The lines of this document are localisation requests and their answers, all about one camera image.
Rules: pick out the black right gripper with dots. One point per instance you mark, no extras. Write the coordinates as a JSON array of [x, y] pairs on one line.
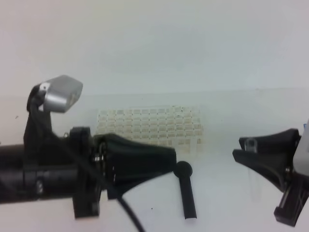
[[274, 160]]

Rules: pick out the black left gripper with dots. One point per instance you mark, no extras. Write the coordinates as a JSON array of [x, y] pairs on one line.
[[84, 169]]

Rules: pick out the clear glass test tube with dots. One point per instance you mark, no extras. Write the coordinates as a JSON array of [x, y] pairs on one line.
[[254, 185]]

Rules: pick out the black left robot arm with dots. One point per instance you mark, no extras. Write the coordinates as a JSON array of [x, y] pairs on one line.
[[42, 171]]

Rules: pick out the white test tube rack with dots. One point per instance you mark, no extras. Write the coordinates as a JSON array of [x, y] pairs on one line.
[[174, 126]]

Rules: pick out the black scoop with handle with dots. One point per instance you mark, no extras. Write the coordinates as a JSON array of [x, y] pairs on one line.
[[183, 171]]

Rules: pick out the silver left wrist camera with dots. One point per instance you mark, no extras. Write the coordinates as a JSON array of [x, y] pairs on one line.
[[60, 93]]

